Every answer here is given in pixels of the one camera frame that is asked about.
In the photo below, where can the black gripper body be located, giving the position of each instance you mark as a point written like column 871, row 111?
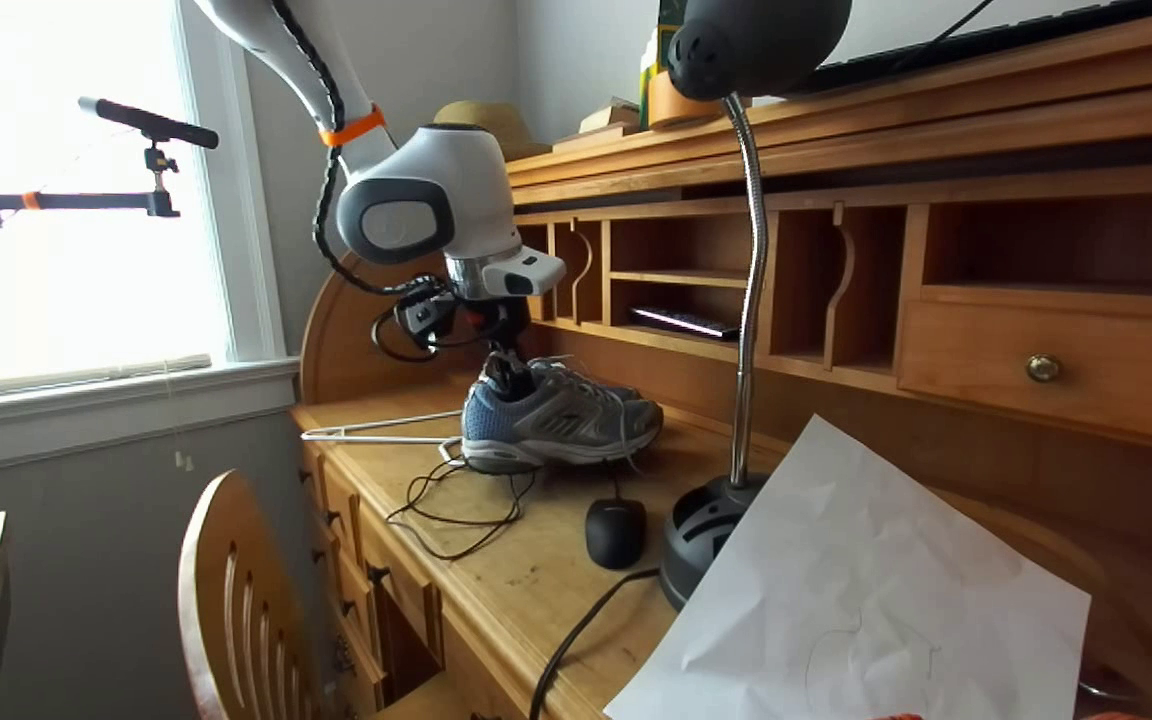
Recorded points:
column 505, row 325

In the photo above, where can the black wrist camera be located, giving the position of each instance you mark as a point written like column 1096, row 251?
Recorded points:
column 427, row 312

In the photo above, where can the white paper sheet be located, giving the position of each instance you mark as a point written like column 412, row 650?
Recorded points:
column 857, row 584

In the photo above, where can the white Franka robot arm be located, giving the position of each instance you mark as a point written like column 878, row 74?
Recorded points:
column 456, row 174

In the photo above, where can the blue grey sneaker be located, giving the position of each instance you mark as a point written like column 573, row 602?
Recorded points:
column 562, row 427

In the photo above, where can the green bottle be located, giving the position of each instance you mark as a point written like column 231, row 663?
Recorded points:
column 669, row 34

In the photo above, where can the white window frame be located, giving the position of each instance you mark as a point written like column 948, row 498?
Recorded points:
column 251, row 203

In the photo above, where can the black computer mouse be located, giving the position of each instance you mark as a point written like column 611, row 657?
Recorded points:
column 619, row 533

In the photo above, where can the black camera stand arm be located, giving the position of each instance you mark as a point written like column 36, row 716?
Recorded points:
column 150, row 122

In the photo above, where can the wooden drawer with brass knob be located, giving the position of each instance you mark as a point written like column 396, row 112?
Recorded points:
column 1080, row 372

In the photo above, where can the black flat device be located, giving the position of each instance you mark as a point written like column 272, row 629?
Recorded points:
column 682, row 322

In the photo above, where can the wooden chair back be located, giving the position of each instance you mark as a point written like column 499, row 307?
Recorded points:
column 223, row 602

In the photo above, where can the black gooseneck desk lamp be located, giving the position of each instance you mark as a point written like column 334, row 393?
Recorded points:
column 749, row 43

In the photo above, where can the wooden rolltop desk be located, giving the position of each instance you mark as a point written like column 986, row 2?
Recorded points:
column 1001, row 146

